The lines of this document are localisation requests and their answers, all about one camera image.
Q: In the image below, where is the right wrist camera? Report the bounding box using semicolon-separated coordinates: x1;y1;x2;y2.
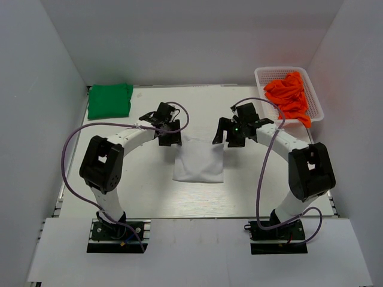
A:
236;103;260;123

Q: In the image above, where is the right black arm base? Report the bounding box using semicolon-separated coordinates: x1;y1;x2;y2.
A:
244;221;308;255

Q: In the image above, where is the white plastic basket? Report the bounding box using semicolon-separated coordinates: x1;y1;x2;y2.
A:
254;66;324;128

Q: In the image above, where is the white t shirt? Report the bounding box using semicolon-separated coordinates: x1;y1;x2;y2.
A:
173;135;224;184

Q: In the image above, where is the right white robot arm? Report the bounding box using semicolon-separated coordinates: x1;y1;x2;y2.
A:
212;117;336;227

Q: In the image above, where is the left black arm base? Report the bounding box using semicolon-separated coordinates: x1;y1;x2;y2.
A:
87;219;151;254

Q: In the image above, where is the crumpled orange t shirt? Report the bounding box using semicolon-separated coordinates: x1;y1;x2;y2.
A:
263;71;312;128

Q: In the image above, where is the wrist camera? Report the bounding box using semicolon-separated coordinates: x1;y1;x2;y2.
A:
155;102;176;123
236;103;260;123

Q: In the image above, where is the folded green t shirt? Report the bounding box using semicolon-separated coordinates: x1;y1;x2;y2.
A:
87;83;133;120

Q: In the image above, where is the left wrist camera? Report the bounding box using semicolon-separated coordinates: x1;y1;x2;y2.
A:
155;102;176;123

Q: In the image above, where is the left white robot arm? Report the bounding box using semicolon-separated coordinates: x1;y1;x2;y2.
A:
80;109;182;224

